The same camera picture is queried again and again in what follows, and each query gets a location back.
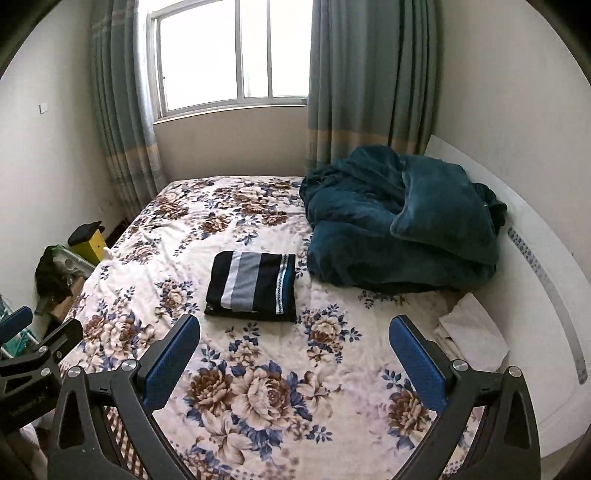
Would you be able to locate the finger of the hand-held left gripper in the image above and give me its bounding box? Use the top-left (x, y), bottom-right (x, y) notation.
top-left (0, 306), bottom-right (34, 346)
top-left (34, 318), bottom-right (84, 366)

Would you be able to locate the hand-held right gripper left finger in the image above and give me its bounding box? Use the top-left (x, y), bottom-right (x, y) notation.
top-left (46, 314), bottom-right (201, 480)

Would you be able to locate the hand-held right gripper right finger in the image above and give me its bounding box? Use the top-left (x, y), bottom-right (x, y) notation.
top-left (389, 315), bottom-right (542, 480)

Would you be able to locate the striped dark garment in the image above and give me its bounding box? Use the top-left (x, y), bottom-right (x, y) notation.
top-left (204, 250), bottom-right (297, 323)

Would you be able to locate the black bag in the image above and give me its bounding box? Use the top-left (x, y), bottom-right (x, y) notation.
top-left (35, 246), bottom-right (73, 302)

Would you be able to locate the white folded cloth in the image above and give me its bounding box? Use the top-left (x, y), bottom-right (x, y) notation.
top-left (434, 293), bottom-right (511, 371)

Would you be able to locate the yellow box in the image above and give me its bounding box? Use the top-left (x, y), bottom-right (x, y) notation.
top-left (69, 229), bottom-right (110, 267)

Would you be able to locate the black item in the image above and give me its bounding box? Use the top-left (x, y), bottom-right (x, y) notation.
top-left (69, 222), bottom-right (105, 245)

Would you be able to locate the floral bed sheet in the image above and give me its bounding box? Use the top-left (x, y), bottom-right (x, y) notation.
top-left (60, 175), bottom-right (485, 480)

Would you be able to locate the teal fleece blanket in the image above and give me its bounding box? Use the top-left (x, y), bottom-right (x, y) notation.
top-left (299, 144), bottom-right (509, 295)

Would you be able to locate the white headboard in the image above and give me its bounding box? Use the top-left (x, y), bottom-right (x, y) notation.
top-left (422, 134), bottom-right (591, 457)

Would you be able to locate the window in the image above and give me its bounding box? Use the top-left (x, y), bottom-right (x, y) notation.
top-left (147, 0), bottom-right (315, 124)

